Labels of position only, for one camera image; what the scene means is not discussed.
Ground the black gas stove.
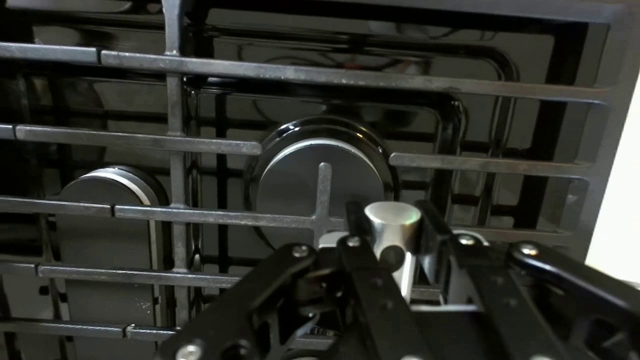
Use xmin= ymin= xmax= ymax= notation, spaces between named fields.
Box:
xmin=0 ymin=0 xmax=640 ymax=360

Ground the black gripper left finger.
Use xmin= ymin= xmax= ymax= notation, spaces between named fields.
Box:
xmin=158 ymin=199 xmax=436 ymax=360

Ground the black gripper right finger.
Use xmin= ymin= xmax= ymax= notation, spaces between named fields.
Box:
xmin=416 ymin=199 xmax=640 ymax=360

